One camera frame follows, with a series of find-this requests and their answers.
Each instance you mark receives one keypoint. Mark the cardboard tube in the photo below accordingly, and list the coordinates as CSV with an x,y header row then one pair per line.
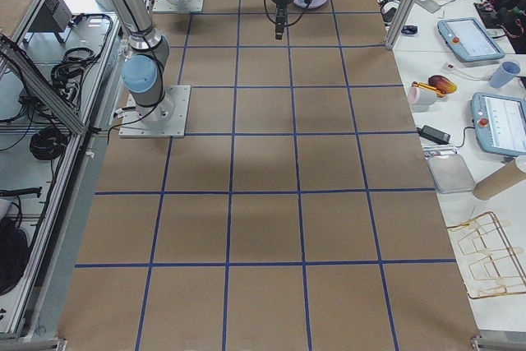
x,y
507,176

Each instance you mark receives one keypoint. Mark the light blue plastic cup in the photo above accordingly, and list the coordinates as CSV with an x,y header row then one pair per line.
x,y
505,73

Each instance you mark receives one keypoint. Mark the silver metal tin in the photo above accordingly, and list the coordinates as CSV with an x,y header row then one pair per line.
x,y
448,168

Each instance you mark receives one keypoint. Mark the grey electronics box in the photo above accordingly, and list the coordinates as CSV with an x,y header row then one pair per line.
x,y
53,17

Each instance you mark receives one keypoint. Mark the teach pendant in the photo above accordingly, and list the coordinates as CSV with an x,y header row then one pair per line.
x,y
469,40
499,123

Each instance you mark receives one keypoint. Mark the far teach pendant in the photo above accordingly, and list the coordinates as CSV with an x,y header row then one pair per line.
x,y
469,40

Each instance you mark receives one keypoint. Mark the gold wire rack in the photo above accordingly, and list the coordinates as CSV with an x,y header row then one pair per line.
x,y
489,263

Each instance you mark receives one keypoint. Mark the black power brick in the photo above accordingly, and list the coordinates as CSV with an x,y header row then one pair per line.
x,y
434,135

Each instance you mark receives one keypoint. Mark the near teach pendant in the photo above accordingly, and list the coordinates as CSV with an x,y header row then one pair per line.
x,y
499,123

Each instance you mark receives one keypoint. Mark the aluminium frame post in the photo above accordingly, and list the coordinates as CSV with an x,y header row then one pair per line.
x,y
404,1

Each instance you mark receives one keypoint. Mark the red yellow mango toy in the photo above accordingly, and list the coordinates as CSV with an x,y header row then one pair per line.
x,y
443,84

